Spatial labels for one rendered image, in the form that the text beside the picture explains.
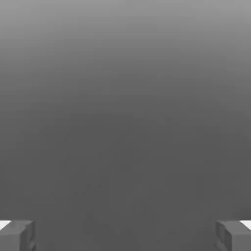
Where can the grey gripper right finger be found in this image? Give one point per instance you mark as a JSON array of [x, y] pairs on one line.
[[234, 238]]

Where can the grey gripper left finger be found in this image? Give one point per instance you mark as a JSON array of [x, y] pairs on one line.
[[17, 237]]

